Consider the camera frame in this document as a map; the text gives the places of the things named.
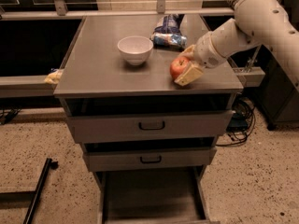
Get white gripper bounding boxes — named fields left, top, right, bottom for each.
left=174, top=32, right=226, bottom=86

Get red apple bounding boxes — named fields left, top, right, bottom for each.
left=169, top=56, right=190, bottom=79

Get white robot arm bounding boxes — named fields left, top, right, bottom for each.
left=174, top=0, right=299, bottom=86

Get grey drawer cabinet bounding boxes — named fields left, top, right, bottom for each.
left=52, top=13, right=244, bottom=224

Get grey middle drawer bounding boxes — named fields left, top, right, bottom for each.
left=83, top=147, right=216, bottom=172

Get grey drawer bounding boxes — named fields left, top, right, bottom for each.
left=67, top=110, right=233, bottom=144
left=83, top=147, right=216, bottom=172
left=98, top=167, right=211, bottom=224

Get grey top drawer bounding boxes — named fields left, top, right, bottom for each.
left=67, top=110, right=233, bottom=144

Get grey bottom drawer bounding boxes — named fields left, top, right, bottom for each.
left=98, top=167, right=211, bottom=224

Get blue chip bag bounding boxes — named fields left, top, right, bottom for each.
left=150, top=14, right=187, bottom=50

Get white bowl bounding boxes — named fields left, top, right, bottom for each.
left=118, top=35, right=153, bottom=65

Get dark cabinet right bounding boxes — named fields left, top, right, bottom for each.
left=254, top=58, right=299, bottom=131

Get black metal bar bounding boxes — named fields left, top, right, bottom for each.
left=22, top=158, right=58, bottom=224

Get black cable bundle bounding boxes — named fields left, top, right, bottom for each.
left=215, top=96, right=256, bottom=147

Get yellow sponge on rail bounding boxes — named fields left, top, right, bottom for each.
left=44, top=69, right=64, bottom=85

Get grey metal rail frame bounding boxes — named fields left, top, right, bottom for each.
left=0, top=0, right=288, bottom=99

